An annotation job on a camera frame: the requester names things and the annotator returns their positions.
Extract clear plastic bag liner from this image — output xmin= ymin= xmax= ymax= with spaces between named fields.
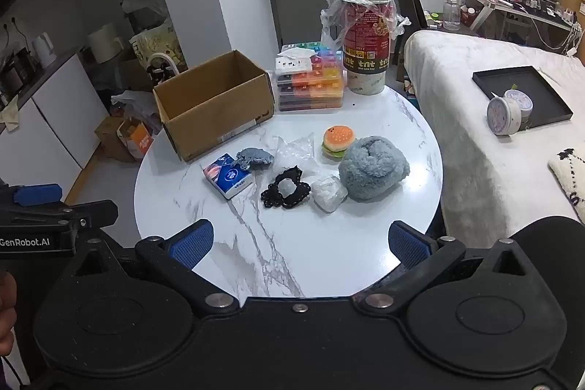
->
xmin=320 ymin=0 xmax=411 ymax=53

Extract round patterned tin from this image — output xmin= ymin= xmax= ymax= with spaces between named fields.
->
xmin=504 ymin=89 xmax=535 ymax=121
xmin=486 ymin=96 xmax=522 ymax=136

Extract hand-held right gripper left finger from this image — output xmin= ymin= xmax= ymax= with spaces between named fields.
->
xmin=64 ymin=220 xmax=239 ymax=318

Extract white soft item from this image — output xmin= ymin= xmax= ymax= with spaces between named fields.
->
xmin=312 ymin=175 xmax=349 ymax=212

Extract black tray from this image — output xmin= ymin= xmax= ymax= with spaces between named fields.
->
xmin=472 ymin=65 xmax=574 ymax=130

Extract white studded card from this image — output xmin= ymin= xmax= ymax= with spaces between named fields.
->
xmin=276 ymin=56 xmax=312 ymax=75

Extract white desk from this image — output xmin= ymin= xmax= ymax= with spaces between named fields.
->
xmin=464 ymin=0 xmax=585 ymax=46

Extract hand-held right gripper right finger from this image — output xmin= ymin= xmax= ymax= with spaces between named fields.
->
xmin=360 ymin=221 xmax=542 ymax=318

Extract bed with white blanket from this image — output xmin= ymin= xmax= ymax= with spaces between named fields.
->
xmin=404 ymin=29 xmax=585 ymax=249

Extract white cylinder container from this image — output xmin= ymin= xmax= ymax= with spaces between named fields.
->
xmin=87 ymin=23 xmax=125 ymax=64

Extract blue-grey fluffy plush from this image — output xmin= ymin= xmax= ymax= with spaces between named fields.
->
xmin=338 ymin=135 xmax=411 ymax=202

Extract burger plush toy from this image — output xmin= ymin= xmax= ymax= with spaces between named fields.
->
xmin=322 ymin=126 xmax=358 ymax=160

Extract clear plastic bottle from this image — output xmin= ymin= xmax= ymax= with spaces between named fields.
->
xmin=442 ymin=0 xmax=461 ymax=31

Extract white cabinet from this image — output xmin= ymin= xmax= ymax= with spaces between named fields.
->
xmin=0 ymin=52 xmax=110 ymax=208

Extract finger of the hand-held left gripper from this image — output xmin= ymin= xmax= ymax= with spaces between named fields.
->
xmin=55 ymin=200 xmax=120 ymax=232
xmin=13 ymin=184 xmax=63 ymax=207

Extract white plastic bag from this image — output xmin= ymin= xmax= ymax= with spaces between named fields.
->
xmin=111 ymin=91 xmax=161 ymax=130

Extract stacked colourful compartment boxes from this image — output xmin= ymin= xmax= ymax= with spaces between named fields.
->
xmin=275 ymin=43 xmax=347 ymax=114

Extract orange carton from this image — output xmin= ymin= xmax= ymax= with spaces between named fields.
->
xmin=116 ymin=118 xmax=154 ymax=162

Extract beige cloth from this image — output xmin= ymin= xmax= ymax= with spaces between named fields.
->
xmin=0 ymin=95 xmax=21 ymax=124

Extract grey-blue knitted piece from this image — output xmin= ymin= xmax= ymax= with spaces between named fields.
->
xmin=235 ymin=147 xmax=275 ymax=170

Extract black and white pillow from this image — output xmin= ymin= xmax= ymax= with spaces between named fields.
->
xmin=547 ymin=147 xmax=585 ymax=224

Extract person's leg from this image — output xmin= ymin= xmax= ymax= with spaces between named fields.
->
xmin=509 ymin=215 xmax=585 ymax=281

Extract brown floor carton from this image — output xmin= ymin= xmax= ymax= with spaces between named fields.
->
xmin=94 ymin=116 xmax=133 ymax=162

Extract yellow patterned bag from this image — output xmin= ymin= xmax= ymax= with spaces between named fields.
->
xmin=130 ymin=22 xmax=188 ymax=71

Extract person's left hand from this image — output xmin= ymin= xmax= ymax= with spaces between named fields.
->
xmin=0 ymin=272 xmax=18 ymax=356

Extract white kettle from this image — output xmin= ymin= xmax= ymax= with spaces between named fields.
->
xmin=31 ymin=32 xmax=58 ymax=68

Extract dark countertop appliance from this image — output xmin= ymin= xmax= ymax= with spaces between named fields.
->
xmin=0 ymin=47 xmax=33 ymax=98

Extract clear plastic bag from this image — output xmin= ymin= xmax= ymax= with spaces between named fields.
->
xmin=273 ymin=133 xmax=321 ymax=181

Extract brown cardboard box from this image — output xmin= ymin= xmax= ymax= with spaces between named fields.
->
xmin=152 ymin=50 xmax=276 ymax=163

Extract black scrunchie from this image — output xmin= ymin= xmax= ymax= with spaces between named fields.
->
xmin=260 ymin=165 xmax=312 ymax=209

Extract blue tissue packet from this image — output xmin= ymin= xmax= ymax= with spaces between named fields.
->
xmin=202 ymin=153 xmax=253 ymax=200

